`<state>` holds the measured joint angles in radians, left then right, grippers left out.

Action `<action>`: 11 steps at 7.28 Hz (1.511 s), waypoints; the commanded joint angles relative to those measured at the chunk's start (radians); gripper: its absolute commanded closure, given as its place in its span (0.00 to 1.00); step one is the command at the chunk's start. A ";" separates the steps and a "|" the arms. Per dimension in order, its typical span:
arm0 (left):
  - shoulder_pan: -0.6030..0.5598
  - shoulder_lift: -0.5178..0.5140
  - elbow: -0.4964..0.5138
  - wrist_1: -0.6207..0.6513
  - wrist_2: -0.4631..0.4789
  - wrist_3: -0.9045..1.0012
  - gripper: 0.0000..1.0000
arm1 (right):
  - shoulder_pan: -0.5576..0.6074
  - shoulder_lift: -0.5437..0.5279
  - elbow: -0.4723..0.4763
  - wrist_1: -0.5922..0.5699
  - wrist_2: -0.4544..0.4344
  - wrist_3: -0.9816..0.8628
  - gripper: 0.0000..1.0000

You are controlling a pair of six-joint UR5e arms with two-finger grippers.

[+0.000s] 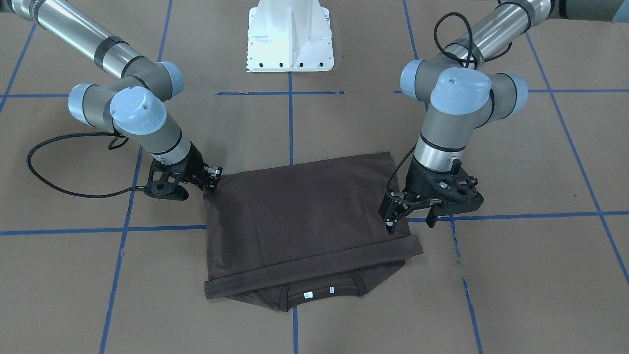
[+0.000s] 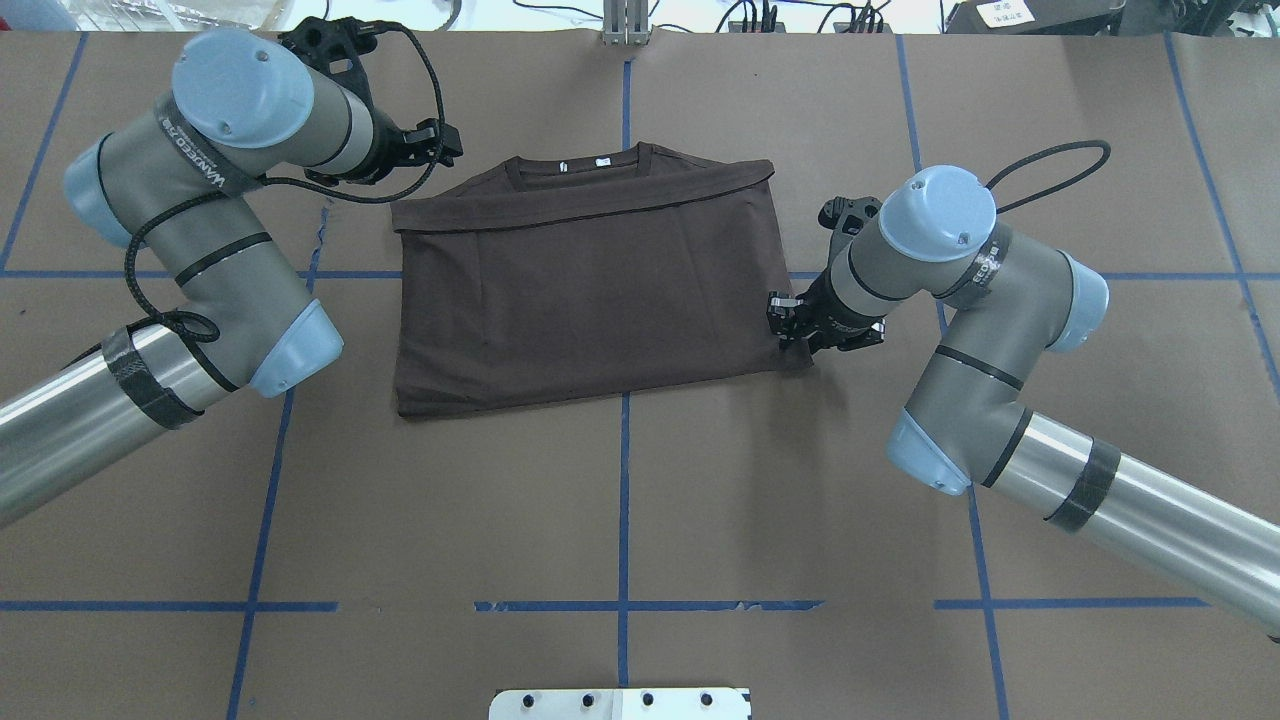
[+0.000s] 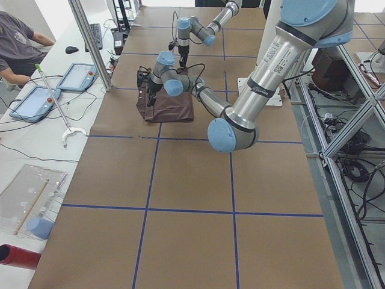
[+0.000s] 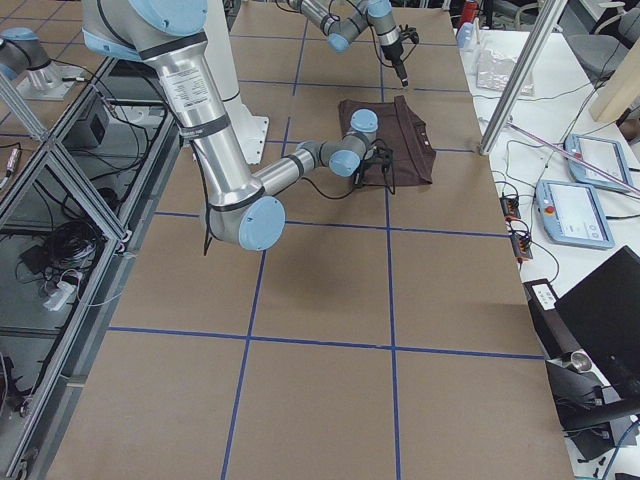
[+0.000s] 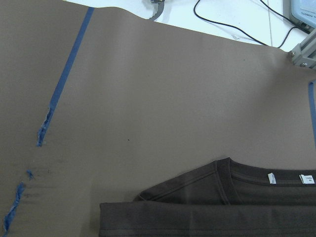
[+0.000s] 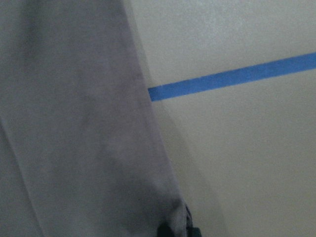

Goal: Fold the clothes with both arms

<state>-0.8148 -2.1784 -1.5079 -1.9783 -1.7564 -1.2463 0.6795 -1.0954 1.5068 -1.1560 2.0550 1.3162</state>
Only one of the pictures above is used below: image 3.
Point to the blue teach pendant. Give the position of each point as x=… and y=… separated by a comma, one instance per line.
x=78, y=77
x=34, y=106

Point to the silver foil bag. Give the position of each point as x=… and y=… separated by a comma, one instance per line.
x=34, y=192

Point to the red cylinder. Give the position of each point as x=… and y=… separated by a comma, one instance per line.
x=19, y=257

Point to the far blue teach pendant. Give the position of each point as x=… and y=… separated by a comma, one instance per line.
x=78, y=77

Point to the light blue cap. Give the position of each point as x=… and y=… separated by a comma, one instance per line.
x=40, y=227

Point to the person in grey shirt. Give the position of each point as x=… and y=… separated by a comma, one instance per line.
x=18, y=55

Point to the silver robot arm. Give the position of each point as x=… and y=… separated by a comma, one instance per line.
x=207, y=34
x=302, y=25

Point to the near blue teach pendant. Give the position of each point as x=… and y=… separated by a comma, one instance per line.
x=34, y=106

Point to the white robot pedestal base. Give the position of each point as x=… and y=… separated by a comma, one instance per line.
x=271, y=98

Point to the reacher grabber stick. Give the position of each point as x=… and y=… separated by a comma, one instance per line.
x=69, y=129

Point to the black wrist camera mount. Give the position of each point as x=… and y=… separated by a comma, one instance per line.
x=142, y=77

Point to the aluminium frame post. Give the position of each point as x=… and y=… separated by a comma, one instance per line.
x=84, y=27

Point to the black computer mouse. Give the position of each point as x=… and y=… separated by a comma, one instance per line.
x=71, y=49

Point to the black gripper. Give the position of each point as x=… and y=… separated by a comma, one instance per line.
x=153, y=89
x=183, y=53

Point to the black keyboard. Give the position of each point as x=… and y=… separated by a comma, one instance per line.
x=97, y=35

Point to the dark brown t-shirt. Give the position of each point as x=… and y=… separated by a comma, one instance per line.
x=166, y=108

